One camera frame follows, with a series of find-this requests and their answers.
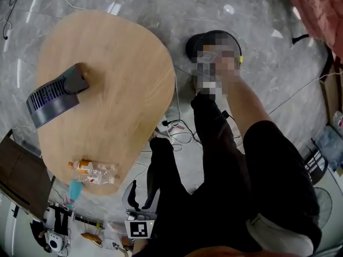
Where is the orange label trash bottle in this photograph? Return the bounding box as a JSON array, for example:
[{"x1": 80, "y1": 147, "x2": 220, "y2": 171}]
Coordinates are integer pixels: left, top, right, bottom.
[{"x1": 68, "y1": 159, "x2": 119, "y2": 175}]

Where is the wrapped pack of water bottles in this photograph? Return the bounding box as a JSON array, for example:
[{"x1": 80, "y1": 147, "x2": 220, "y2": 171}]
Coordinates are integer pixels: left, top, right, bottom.
[{"x1": 315, "y1": 110, "x2": 343, "y2": 172}]

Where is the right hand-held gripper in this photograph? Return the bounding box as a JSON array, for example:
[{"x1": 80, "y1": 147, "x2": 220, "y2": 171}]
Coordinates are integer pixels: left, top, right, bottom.
[{"x1": 191, "y1": 43, "x2": 242, "y2": 102}]

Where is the dark brown cabinet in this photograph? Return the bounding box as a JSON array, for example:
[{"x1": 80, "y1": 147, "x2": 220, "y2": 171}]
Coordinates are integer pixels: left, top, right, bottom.
[{"x1": 0, "y1": 128, "x2": 56, "y2": 220}]

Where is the teal plastic bottle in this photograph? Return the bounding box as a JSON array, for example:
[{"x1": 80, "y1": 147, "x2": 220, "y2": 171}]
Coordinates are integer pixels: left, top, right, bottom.
[{"x1": 65, "y1": 179, "x2": 84, "y2": 210}]

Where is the white round device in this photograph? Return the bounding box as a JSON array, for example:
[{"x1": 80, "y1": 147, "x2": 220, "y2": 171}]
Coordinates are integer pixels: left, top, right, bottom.
[{"x1": 46, "y1": 230, "x2": 65, "y2": 252}]

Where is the cardboard box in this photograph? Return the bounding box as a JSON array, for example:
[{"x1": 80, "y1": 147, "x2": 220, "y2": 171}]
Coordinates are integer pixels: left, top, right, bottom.
[{"x1": 319, "y1": 64, "x2": 343, "y2": 125}]

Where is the pink cloth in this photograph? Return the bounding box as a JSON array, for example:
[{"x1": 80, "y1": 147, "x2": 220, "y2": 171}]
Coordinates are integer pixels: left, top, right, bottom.
[{"x1": 282, "y1": 0, "x2": 343, "y2": 63}]

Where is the white floor cable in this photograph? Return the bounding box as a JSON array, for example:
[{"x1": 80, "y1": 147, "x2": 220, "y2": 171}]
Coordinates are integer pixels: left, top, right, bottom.
[{"x1": 174, "y1": 75, "x2": 183, "y2": 123}]

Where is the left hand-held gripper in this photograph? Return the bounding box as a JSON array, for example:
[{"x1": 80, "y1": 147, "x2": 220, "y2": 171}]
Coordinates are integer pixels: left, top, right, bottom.
[{"x1": 122, "y1": 164, "x2": 162, "y2": 240}]

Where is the white power strip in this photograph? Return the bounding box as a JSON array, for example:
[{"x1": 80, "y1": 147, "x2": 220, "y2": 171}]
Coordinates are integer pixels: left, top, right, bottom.
[{"x1": 155, "y1": 115, "x2": 174, "y2": 134}]

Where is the black wire rack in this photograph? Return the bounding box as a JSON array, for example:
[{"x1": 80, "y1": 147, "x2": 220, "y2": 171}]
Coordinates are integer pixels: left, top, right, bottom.
[{"x1": 303, "y1": 138, "x2": 330, "y2": 185}]

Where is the black cable with white adapter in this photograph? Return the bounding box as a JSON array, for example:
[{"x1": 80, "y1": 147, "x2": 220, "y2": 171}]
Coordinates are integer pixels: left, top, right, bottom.
[{"x1": 0, "y1": 0, "x2": 31, "y2": 41}]

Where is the person's black shirt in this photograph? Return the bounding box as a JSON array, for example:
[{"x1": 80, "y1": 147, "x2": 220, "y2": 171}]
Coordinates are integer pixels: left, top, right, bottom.
[{"x1": 139, "y1": 120, "x2": 323, "y2": 257}]

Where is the person's right forearm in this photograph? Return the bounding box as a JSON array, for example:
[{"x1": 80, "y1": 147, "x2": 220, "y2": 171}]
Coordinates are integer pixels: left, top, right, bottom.
[{"x1": 222, "y1": 75, "x2": 273, "y2": 137}]

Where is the grey floor fan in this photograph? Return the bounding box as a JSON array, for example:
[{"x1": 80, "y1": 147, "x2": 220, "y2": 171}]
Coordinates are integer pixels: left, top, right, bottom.
[{"x1": 312, "y1": 186, "x2": 333, "y2": 230}]

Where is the black round trash bin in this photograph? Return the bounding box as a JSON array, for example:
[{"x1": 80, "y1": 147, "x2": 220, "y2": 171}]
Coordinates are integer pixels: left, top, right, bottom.
[{"x1": 185, "y1": 29, "x2": 243, "y2": 64}]

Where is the clear red label trash bottle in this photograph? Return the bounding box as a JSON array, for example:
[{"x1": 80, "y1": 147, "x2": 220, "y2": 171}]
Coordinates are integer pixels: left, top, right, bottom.
[{"x1": 75, "y1": 172, "x2": 116, "y2": 186}]

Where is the dark grey desk fan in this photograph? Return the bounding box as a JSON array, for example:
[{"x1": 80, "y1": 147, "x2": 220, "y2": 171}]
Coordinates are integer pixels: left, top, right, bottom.
[{"x1": 26, "y1": 62, "x2": 91, "y2": 130}]

